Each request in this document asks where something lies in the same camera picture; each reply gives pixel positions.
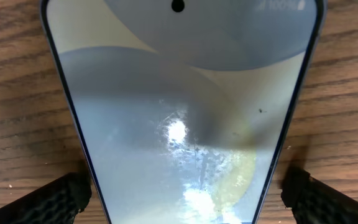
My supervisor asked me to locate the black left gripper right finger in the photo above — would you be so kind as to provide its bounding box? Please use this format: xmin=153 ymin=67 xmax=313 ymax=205
xmin=281 ymin=167 xmax=358 ymax=224

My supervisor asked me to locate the Galaxy smartphone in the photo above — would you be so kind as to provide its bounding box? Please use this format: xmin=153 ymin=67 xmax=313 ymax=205
xmin=40 ymin=0 xmax=327 ymax=223

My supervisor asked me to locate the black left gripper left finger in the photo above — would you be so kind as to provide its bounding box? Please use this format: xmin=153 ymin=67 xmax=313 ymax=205
xmin=0 ymin=172 xmax=92 ymax=224

